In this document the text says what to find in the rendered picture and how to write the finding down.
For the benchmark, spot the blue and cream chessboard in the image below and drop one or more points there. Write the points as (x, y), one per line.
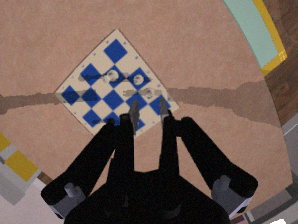
(93, 102)

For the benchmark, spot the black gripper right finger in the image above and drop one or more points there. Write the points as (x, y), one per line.
(231, 186)

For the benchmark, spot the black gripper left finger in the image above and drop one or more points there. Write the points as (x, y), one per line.
(77, 182)

